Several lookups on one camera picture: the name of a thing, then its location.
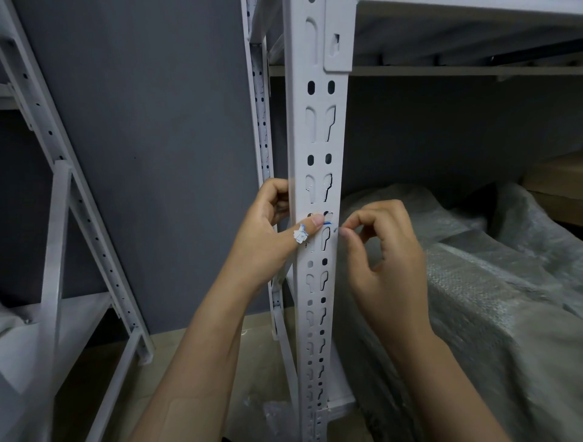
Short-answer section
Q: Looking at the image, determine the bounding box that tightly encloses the person's right hand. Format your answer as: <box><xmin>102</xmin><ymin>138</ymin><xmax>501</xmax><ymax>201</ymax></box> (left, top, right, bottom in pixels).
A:
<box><xmin>339</xmin><ymin>199</ymin><xmax>438</xmax><ymax>352</ymax></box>

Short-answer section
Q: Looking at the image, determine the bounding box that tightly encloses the person's left hand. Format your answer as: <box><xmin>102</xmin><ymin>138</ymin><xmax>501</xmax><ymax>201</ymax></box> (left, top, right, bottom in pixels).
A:
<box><xmin>225</xmin><ymin>177</ymin><xmax>325</xmax><ymax>297</ymax></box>

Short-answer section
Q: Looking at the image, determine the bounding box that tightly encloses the white perforated shelf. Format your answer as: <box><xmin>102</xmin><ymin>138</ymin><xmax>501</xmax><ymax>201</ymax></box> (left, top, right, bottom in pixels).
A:
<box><xmin>282</xmin><ymin>0</ymin><xmax>358</xmax><ymax>442</ymax></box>

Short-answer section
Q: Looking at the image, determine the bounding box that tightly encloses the person's left forearm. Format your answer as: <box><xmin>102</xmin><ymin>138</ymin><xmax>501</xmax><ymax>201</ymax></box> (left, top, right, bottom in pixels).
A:
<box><xmin>129</xmin><ymin>273</ymin><xmax>265</xmax><ymax>442</ymax></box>

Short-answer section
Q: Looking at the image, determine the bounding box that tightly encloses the person's grey clothing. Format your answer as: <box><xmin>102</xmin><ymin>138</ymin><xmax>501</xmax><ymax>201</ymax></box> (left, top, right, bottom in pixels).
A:
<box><xmin>335</xmin><ymin>182</ymin><xmax>583</xmax><ymax>442</ymax></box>

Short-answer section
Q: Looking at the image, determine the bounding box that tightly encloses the clear plastic wrap piece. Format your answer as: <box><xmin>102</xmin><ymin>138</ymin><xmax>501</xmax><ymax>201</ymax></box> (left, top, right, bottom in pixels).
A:
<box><xmin>227</xmin><ymin>398</ymin><xmax>301</xmax><ymax>442</ymax></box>

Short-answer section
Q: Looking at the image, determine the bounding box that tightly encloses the plain brown cardboard box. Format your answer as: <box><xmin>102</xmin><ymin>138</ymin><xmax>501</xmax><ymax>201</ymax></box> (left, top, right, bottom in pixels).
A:
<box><xmin>521</xmin><ymin>150</ymin><xmax>583</xmax><ymax>226</ymax></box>

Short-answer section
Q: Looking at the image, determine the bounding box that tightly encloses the white metal shelving rack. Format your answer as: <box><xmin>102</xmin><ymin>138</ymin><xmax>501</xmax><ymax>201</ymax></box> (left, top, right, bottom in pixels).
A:
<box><xmin>249</xmin><ymin>0</ymin><xmax>583</xmax><ymax>81</ymax></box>

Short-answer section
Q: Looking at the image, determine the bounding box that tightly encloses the white-grey cloth bundle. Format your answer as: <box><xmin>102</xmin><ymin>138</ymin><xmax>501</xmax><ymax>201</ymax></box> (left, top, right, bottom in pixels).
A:
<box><xmin>0</xmin><ymin>300</ymin><xmax>28</xmax><ymax>339</ymax></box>

